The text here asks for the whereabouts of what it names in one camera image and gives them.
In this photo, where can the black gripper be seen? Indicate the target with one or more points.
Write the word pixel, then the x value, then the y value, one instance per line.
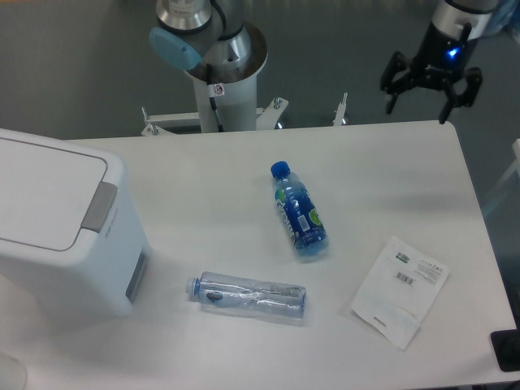
pixel 440 61

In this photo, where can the blue plastic bag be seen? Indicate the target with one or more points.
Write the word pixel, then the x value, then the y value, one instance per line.
pixel 501 17

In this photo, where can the white trash can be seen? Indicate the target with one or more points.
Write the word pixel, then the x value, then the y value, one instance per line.
pixel 70 234

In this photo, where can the clear crushed plastic bottle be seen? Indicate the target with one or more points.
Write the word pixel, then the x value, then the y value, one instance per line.
pixel 241 297

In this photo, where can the blue labelled plastic bottle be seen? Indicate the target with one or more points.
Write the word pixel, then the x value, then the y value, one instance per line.
pixel 298 213

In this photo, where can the white frame at right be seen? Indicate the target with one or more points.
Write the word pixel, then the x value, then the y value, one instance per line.
pixel 503 186

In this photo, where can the white pedestal base frame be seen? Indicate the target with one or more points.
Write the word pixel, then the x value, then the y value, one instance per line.
pixel 267 118

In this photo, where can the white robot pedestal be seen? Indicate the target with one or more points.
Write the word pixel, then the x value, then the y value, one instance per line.
pixel 225 82

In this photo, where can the white plastic package bag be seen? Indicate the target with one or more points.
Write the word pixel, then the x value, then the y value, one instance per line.
pixel 398 291

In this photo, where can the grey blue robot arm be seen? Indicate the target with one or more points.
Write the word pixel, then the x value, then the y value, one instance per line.
pixel 188 30

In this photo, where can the black device at table edge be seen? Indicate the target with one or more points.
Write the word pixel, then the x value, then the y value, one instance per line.
pixel 506 348

